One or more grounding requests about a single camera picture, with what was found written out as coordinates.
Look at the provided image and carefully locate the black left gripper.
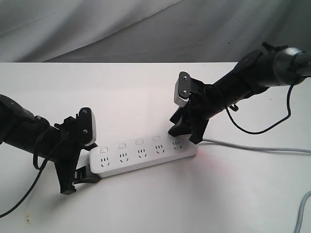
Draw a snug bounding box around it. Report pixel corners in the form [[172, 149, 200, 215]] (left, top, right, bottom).
[[54, 114, 101, 194]]

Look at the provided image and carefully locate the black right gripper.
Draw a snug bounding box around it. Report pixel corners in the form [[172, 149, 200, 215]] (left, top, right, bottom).
[[168, 79, 211, 144]]

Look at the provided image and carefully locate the white five-outlet power strip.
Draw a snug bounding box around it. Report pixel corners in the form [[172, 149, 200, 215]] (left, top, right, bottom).
[[89, 133, 198, 178]]

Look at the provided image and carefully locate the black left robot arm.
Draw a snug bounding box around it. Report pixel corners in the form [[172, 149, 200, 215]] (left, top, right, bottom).
[[0, 95, 100, 195]]

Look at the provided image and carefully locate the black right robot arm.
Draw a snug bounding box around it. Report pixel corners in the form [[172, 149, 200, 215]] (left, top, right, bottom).
[[168, 42, 311, 144]]

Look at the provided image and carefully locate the grey backdrop cloth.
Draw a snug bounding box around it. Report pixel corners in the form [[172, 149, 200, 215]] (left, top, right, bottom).
[[0, 0, 311, 63]]

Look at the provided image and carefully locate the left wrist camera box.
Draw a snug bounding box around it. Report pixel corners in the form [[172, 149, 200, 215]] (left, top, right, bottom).
[[76, 107, 96, 147]]

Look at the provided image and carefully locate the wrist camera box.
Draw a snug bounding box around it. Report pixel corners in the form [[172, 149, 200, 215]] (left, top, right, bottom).
[[76, 107, 96, 147], [174, 71, 191, 107]]

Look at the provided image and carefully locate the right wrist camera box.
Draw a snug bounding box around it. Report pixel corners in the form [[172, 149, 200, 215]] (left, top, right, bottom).
[[174, 71, 191, 107]]

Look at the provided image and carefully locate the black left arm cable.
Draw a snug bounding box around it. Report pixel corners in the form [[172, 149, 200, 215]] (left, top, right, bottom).
[[0, 131, 71, 216]]

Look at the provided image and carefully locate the grey power cable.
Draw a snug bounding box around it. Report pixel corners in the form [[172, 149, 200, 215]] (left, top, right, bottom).
[[199, 138, 311, 233]]

